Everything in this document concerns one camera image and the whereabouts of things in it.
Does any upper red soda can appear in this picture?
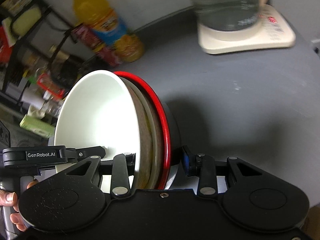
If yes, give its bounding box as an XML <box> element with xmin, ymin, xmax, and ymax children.
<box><xmin>72</xmin><ymin>24</ymin><xmax>105</xmax><ymax>53</ymax></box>

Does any lower red soda can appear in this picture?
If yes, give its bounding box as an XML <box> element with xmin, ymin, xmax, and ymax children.
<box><xmin>95</xmin><ymin>46</ymin><xmax>122</xmax><ymax>67</ymax></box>

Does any large white bowl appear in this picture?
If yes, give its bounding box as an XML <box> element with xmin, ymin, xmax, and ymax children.
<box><xmin>123</xmin><ymin>79</ymin><xmax>163</xmax><ymax>189</ymax></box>

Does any small white bowl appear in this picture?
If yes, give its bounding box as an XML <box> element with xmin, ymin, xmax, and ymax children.
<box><xmin>54</xmin><ymin>69</ymin><xmax>141</xmax><ymax>181</ymax></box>

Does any green tissue box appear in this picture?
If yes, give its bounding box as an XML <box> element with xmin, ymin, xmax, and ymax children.
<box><xmin>20</xmin><ymin>115</ymin><xmax>55</xmax><ymax>139</ymax></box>

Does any black GenRobot handle clamp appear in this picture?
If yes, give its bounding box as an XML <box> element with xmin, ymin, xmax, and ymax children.
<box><xmin>1</xmin><ymin>145</ymin><xmax>106</xmax><ymax>177</ymax></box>

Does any red soda can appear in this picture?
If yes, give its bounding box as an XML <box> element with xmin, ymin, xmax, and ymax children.
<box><xmin>95</xmin><ymin>46</ymin><xmax>122</xmax><ymax>67</ymax></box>
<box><xmin>72</xmin><ymin>24</ymin><xmax>105</xmax><ymax>53</ymax></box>

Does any red rimmed bowl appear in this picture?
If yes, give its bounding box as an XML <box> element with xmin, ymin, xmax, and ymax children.
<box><xmin>115</xmin><ymin>71</ymin><xmax>181</xmax><ymax>190</ymax></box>

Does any person's hand on handle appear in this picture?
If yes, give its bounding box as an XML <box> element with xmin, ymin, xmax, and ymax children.
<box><xmin>1</xmin><ymin>186</ymin><xmax>28</xmax><ymax>232</ymax></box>

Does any glass electric kettle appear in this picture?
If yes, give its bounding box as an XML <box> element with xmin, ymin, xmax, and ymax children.
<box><xmin>191</xmin><ymin>0</ymin><xmax>267</xmax><ymax>31</ymax></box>

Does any orange juice bottle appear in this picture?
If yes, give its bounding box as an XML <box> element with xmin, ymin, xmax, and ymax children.
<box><xmin>73</xmin><ymin>0</ymin><xmax>144</xmax><ymax>62</ymax></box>

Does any black wire rack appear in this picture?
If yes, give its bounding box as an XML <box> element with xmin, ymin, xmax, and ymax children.
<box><xmin>1</xmin><ymin>0</ymin><xmax>77</xmax><ymax>119</ymax></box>

